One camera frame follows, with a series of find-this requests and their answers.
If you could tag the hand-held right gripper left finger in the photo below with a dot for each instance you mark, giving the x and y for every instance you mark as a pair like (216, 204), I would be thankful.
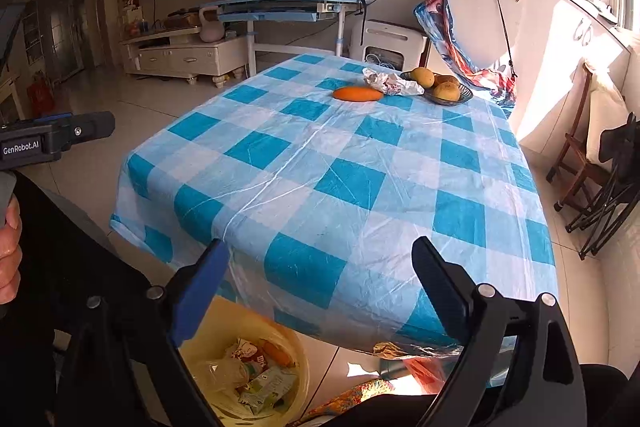
(200, 292)

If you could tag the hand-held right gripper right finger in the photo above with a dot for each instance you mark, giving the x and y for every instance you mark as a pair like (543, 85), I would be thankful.
(445, 297)

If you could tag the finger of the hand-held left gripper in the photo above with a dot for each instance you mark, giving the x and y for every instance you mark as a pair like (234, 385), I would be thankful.
(85, 131)

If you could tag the clear plastic bottle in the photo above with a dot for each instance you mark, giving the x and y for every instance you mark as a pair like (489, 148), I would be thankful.
(220, 374)

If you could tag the orange carrot piece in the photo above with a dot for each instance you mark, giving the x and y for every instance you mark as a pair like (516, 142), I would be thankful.
(277, 353)
(357, 94)

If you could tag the yellow plastic bin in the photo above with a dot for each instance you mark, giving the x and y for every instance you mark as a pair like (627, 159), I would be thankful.
(295, 347)

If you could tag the person's left hand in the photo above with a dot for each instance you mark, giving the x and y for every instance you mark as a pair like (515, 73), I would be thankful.
(9, 252)

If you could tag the red object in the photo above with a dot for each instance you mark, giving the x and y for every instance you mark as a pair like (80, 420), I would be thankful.
(41, 92)

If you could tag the red white snack packet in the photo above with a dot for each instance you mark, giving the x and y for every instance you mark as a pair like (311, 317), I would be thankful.
(247, 354)

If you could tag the orange plastic bag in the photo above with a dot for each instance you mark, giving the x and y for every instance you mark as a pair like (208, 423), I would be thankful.
(425, 374)

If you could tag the person's black clothing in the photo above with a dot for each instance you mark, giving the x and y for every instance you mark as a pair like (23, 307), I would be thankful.
(75, 257)

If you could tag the cream tv cabinet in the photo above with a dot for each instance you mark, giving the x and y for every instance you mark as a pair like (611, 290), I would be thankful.
(185, 57)

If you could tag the orange floral cloth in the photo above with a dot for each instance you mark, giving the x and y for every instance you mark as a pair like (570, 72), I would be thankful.
(350, 399)

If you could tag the golden box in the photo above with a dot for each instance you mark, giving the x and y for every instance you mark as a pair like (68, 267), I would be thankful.
(182, 21)

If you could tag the pink kettlebell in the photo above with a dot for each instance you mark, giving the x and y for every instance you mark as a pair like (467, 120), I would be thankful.
(212, 27)

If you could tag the blue white checked tablecloth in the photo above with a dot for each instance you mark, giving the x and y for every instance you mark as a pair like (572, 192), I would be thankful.
(325, 167)

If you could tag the wooden chair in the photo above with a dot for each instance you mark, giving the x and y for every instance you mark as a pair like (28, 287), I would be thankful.
(565, 157)

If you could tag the dark fruit bowl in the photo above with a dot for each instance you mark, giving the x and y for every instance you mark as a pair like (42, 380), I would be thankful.
(462, 99)

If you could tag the black folding chair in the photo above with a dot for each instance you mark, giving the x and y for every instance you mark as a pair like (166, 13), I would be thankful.
(615, 187)

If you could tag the yellow round fruit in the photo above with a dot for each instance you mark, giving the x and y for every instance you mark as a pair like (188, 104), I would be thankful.
(422, 78)

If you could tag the crumpled white wrapper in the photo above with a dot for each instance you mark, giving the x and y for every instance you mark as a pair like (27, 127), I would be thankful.
(392, 83)

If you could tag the blue white study desk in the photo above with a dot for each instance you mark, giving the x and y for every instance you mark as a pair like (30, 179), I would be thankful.
(280, 2)

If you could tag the white seat cushion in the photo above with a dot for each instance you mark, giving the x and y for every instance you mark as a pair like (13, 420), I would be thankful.
(605, 122)

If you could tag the colourful printed cloth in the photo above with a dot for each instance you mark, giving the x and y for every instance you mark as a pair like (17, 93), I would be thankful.
(460, 52)

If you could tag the white floor appliance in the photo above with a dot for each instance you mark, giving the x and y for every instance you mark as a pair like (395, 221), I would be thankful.
(385, 32)

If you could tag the white cabinet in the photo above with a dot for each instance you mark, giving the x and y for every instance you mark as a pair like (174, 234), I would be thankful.
(550, 32)

